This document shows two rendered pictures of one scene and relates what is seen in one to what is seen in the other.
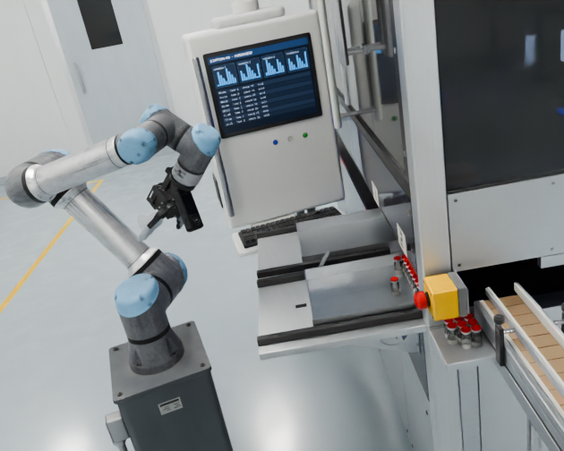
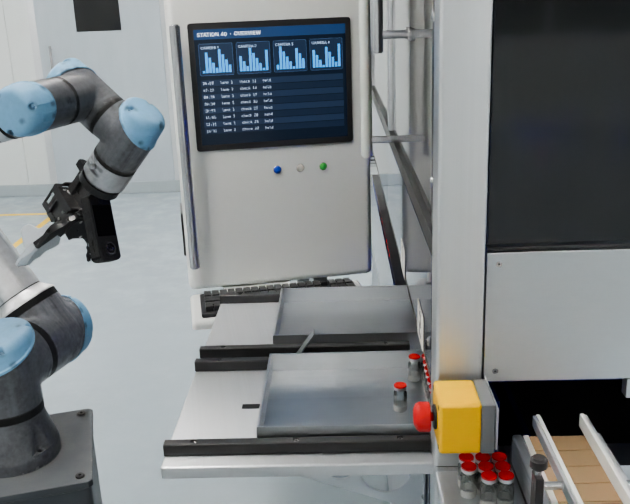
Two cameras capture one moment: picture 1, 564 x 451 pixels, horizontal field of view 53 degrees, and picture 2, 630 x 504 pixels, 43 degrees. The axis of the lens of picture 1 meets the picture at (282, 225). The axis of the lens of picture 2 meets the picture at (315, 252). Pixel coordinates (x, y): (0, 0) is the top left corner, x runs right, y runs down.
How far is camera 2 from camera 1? 0.21 m
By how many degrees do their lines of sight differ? 6
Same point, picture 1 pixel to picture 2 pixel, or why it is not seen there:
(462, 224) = (506, 304)
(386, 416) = not seen: outside the picture
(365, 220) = (387, 301)
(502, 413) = not seen: outside the picture
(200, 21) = not seen: hidden behind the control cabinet
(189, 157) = (110, 144)
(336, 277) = (317, 373)
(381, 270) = (389, 373)
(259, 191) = (242, 239)
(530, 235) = (613, 340)
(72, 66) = (46, 50)
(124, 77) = (115, 76)
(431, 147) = (469, 171)
